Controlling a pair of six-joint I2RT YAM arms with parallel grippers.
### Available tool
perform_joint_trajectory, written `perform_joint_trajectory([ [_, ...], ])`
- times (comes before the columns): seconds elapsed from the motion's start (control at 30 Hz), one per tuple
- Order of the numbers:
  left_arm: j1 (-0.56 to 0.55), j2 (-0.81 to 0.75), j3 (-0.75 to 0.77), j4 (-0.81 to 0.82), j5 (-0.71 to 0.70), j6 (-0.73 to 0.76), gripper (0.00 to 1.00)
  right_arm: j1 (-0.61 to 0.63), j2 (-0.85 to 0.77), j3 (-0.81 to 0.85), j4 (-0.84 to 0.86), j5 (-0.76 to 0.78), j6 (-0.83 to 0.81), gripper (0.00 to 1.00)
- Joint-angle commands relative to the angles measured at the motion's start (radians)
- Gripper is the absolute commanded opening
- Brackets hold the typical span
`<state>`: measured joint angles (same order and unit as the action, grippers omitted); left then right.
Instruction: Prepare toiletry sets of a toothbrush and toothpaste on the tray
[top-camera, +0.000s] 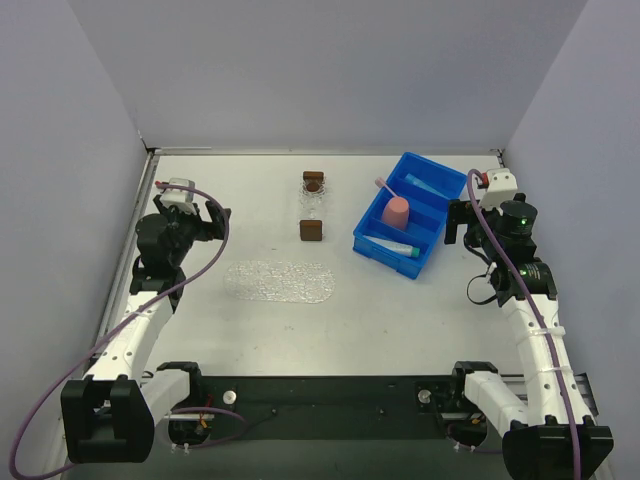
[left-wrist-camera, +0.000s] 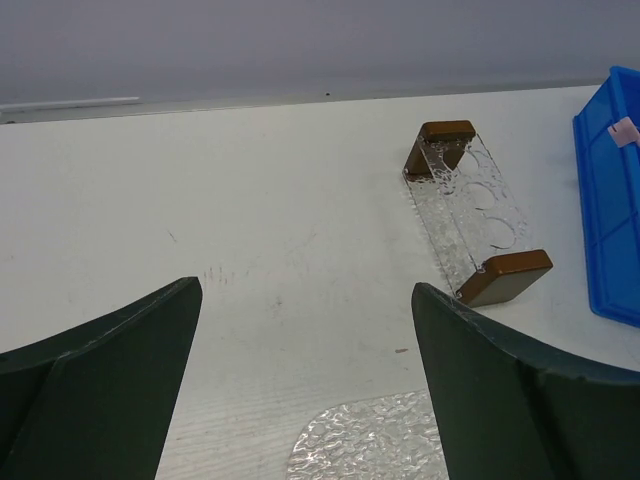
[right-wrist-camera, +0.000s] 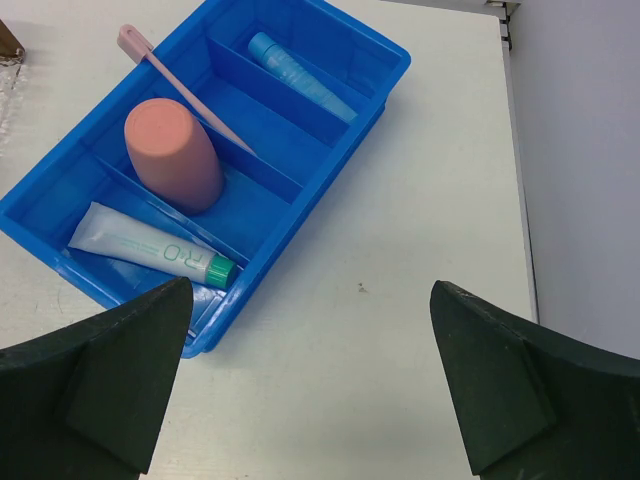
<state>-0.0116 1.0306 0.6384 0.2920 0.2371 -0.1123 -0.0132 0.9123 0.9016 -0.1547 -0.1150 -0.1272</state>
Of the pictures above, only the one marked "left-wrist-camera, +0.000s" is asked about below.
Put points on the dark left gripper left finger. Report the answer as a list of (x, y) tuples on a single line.
[(96, 401)]

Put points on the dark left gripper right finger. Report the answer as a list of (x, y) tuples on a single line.
[(508, 406)]

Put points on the clear acrylic toothbrush holder rack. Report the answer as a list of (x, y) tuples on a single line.
[(480, 237)]

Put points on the clear textured glass tray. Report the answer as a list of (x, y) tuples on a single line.
[(388, 437)]

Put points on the pink toothbrush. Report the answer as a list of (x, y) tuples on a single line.
[(624, 132)]

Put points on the blue plastic compartment bin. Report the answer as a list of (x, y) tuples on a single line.
[(608, 179)]

